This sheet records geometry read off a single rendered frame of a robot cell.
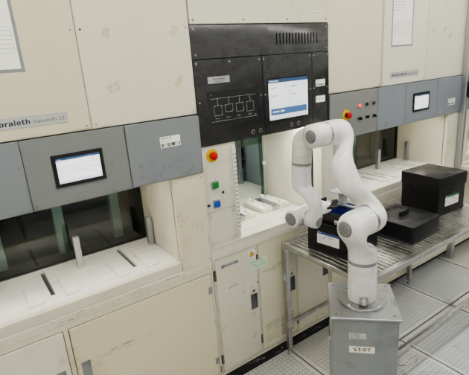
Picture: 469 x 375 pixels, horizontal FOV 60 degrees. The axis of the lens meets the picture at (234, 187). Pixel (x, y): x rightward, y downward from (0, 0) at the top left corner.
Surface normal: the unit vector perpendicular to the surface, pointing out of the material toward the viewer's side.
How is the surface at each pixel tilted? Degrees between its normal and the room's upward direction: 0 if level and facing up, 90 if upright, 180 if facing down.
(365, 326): 90
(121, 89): 90
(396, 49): 90
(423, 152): 90
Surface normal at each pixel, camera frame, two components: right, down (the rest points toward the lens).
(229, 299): 0.57, 0.20
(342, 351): -0.18, 0.30
